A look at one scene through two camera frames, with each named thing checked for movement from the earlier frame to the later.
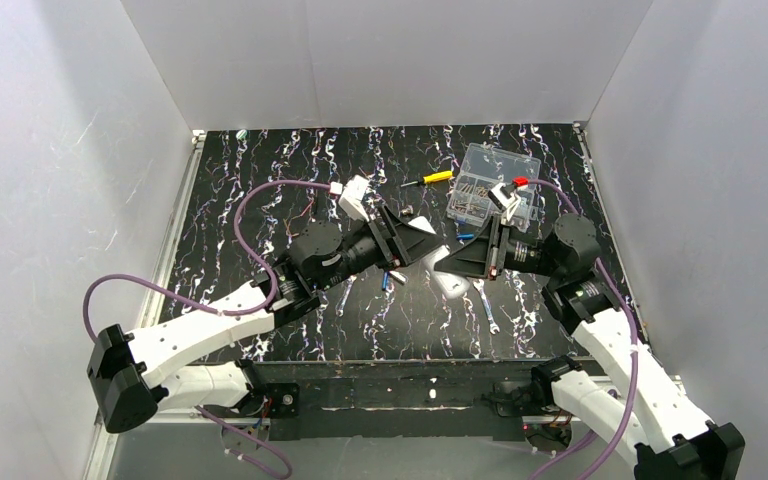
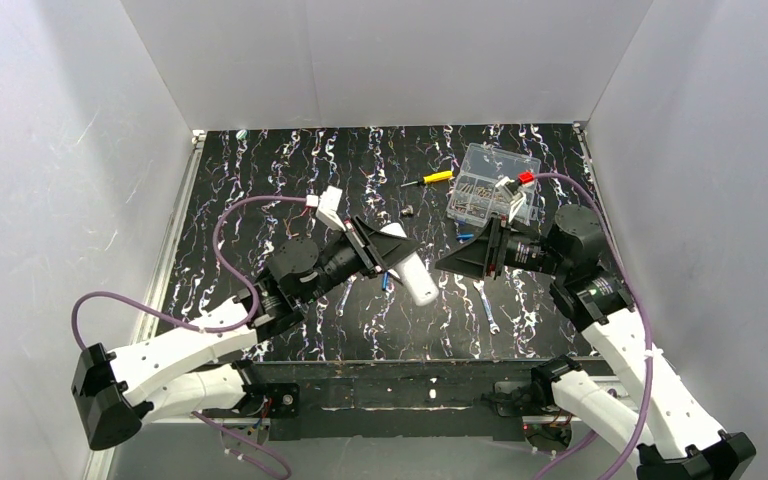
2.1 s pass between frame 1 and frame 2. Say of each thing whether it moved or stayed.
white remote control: moved
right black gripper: stayed
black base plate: stayed
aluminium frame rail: stayed
